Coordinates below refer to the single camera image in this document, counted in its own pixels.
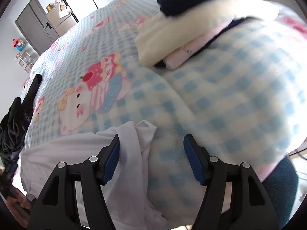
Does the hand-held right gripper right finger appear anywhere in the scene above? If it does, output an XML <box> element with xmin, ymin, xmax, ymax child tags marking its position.
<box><xmin>183</xmin><ymin>134</ymin><xmax>280</xmax><ymax>230</ymax></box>

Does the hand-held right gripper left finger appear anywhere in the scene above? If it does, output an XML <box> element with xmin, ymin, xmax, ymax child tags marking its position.
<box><xmin>27</xmin><ymin>134</ymin><xmax>120</xmax><ymax>230</ymax></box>

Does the white navy-collar T-shirt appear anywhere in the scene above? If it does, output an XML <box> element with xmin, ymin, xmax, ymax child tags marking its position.
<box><xmin>19</xmin><ymin>120</ymin><xmax>168</xmax><ymax>230</ymax></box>

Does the pile of black clothes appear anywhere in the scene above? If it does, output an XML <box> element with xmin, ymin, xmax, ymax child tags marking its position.
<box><xmin>0</xmin><ymin>74</ymin><xmax>42</xmax><ymax>170</ymax></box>

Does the person's left hand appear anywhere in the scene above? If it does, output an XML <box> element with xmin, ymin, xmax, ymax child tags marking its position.
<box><xmin>6</xmin><ymin>189</ymin><xmax>31</xmax><ymax>228</ymax></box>

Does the checked cartoon printed blanket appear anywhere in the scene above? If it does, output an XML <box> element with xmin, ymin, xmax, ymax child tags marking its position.
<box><xmin>20</xmin><ymin>0</ymin><xmax>307</xmax><ymax>228</ymax></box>

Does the person's right leg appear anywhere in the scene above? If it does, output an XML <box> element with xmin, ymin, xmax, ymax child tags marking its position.
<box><xmin>262</xmin><ymin>157</ymin><xmax>299</xmax><ymax>230</ymax></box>

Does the folded pink garment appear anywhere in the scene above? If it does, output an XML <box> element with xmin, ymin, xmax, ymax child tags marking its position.
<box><xmin>165</xmin><ymin>26</ymin><xmax>223</xmax><ymax>70</ymax></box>

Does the folded cream garment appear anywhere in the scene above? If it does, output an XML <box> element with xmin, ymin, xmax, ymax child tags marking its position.
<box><xmin>134</xmin><ymin>0</ymin><xmax>280</xmax><ymax>67</ymax></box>

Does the white shelf rack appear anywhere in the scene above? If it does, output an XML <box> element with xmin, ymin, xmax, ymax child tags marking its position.
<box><xmin>16</xmin><ymin>50</ymin><xmax>40</xmax><ymax>73</ymax></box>

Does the silver refrigerator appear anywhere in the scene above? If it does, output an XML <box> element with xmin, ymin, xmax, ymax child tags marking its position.
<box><xmin>45</xmin><ymin>5</ymin><xmax>77</xmax><ymax>37</ymax></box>

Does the grey door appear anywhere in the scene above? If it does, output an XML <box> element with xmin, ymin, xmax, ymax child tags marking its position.
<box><xmin>15</xmin><ymin>0</ymin><xmax>59</xmax><ymax>55</ymax></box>

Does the red blue wall plush toy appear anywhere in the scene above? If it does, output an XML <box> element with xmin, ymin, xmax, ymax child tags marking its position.
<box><xmin>12</xmin><ymin>38</ymin><xmax>26</xmax><ymax>52</ymax></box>

